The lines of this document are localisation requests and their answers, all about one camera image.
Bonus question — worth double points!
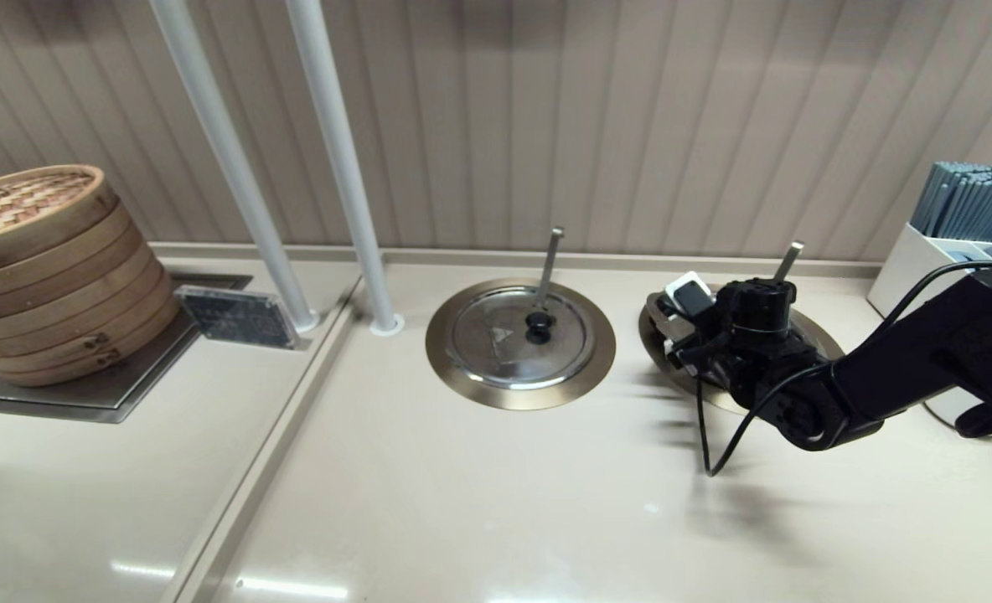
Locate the white metal pole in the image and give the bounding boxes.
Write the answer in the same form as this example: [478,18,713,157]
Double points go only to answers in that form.
[285,0,406,338]
[148,0,323,334]

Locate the grey chopsticks bundle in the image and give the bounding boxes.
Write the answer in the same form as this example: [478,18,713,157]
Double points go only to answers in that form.
[911,161,992,244]

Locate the white round jar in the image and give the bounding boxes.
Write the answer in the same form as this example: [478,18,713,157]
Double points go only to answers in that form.
[923,398,991,432]

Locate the steel ladle handle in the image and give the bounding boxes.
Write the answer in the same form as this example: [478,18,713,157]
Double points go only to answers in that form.
[535,227,566,312]
[772,241,805,284]

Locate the bamboo steamer baskets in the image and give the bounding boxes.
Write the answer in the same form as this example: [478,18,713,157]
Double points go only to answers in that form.
[0,164,183,388]

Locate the white cutlery holder box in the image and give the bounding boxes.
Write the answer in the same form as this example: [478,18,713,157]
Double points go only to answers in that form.
[866,222,992,319]

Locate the steel inset tray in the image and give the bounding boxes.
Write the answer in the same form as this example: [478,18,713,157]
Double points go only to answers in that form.
[0,273,254,424]

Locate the black camera cable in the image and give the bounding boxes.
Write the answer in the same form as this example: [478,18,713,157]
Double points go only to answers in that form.
[697,261,992,477]

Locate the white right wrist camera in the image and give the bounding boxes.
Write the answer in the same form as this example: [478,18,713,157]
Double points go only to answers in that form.
[666,271,716,317]

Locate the clear acrylic label stand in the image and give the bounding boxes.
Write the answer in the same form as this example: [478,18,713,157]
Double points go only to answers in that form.
[176,285,302,351]

